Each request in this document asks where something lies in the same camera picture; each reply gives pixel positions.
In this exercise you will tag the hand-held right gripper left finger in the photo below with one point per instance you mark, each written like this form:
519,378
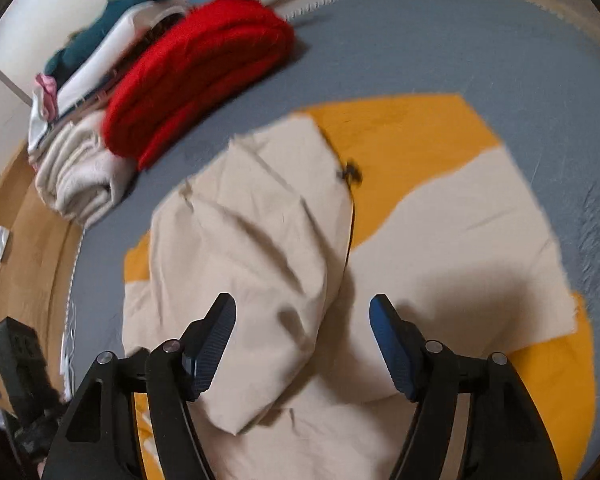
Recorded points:
212,355

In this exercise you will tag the white wardrobe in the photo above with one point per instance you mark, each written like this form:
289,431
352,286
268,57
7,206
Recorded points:
40,20

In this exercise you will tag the beige and yellow coat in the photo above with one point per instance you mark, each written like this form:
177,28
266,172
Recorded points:
430,260

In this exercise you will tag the red folded blanket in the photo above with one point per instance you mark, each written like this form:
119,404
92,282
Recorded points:
195,70

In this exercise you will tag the cream fleece folded blanket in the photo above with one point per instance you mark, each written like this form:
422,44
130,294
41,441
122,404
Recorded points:
80,170

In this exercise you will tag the grey mattress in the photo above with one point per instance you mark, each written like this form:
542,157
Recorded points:
405,45

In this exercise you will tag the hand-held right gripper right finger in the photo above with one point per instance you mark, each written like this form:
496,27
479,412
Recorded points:
392,355

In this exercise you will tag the pink and white cloth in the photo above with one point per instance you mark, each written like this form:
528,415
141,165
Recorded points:
45,92

